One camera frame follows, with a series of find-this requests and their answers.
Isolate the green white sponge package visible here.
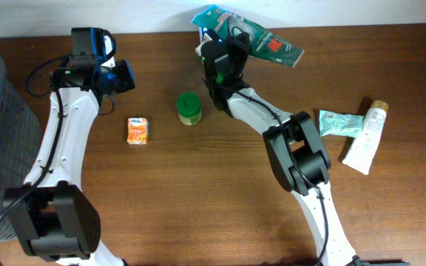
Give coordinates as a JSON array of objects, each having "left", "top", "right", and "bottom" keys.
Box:
[{"left": 191, "top": 5, "right": 304, "bottom": 67}]

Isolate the green lid jar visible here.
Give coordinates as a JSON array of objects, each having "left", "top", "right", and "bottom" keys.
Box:
[{"left": 176, "top": 92, "right": 201, "bottom": 126}]

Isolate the orange tissue pack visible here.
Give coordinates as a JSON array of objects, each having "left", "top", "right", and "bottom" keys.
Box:
[{"left": 126, "top": 117, "right": 149, "bottom": 145}]

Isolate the mint green wipes pack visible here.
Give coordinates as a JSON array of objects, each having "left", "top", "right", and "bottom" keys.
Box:
[{"left": 319, "top": 110, "right": 364, "bottom": 138}]

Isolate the white tube brown cap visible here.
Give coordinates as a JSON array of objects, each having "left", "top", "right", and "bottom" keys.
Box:
[{"left": 342, "top": 100, "right": 389, "bottom": 175}]

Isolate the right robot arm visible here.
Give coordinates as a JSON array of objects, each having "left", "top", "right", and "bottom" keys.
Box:
[{"left": 196, "top": 28, "right": 363, "bottom": 265}]

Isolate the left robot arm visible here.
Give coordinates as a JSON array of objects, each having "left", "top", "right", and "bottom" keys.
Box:
[{"left": 1, "top": 27, "right": 135, "bottom": 266}]

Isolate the white barcode scanner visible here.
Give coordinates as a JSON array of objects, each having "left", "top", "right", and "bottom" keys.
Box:
[{"left": 195, "top": 27, "right": 210, "bottom": 56}]

